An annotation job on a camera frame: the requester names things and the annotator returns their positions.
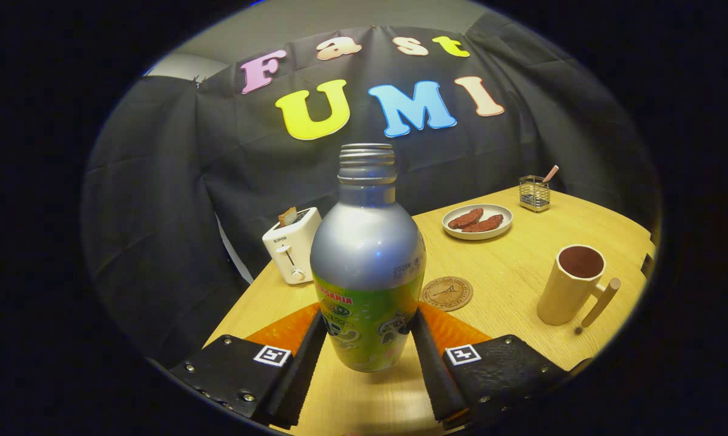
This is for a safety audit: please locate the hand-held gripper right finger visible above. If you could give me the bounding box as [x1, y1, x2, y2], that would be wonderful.
[410, 302, 592, 431]

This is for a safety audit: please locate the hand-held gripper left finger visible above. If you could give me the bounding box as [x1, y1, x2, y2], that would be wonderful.
[169, 303, 328, 431]

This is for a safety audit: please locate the round wooden coaster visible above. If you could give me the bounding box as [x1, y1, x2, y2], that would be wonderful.
[420, 276, 474, 312]

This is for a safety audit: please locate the silver and green juice bottle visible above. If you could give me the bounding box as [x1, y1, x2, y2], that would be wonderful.
[309, 143, 428, 373]

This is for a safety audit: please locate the cream cup with handle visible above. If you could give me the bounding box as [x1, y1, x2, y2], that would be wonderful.
[537, 244, 621, 332]

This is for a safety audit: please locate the white toaster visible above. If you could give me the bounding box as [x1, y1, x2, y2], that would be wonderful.
[262, 207, 322, 285]

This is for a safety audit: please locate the wooden table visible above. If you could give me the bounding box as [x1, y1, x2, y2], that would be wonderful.
[204, 185, 657, 436]

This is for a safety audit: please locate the brown meat slice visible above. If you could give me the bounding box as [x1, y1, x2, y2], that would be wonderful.
[461, 214, 505, 234]
[448, 208, 485, 230]

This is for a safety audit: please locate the white round plate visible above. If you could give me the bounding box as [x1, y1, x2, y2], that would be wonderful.
[442, 203, 514, 241]

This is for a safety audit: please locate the wire mesh holder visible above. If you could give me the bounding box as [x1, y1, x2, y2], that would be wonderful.
[518, 175, 551, 213]

